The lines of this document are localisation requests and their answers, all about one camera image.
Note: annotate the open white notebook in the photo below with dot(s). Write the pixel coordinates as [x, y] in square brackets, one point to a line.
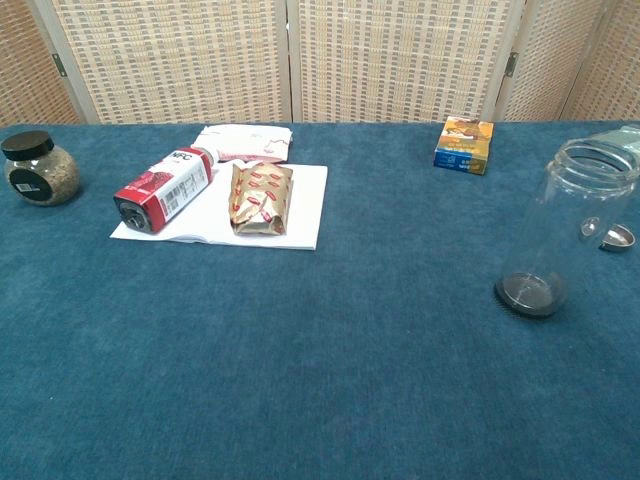
[305, 210]

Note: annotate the gold red snack packet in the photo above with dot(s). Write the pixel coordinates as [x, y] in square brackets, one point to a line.
[260, 200]

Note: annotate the blue tablecloth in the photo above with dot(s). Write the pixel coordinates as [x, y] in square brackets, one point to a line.
[320, 350]

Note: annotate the white pink plastic packet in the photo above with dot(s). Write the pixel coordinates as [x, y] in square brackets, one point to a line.
[245, 141]

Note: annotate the red white NFC juice bottle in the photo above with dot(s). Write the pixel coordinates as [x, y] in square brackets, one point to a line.
[165, 192]

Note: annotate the orange blue small box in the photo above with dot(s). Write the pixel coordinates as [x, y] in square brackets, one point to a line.
[462, 147]

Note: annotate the woven folding screen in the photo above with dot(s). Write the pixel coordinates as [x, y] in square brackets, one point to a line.
[190, 60]

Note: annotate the clear glass bottle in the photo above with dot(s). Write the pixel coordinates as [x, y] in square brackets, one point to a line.
[565, 220]

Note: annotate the dark metal screen hinge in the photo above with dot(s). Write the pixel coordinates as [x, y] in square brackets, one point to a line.
[511, 64]
[59, 65]

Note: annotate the round glass jar black lid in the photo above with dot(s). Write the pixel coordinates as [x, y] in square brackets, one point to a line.
[55, 175]

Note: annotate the pale green packet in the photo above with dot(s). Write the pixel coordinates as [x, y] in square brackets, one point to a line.
[625, 137]

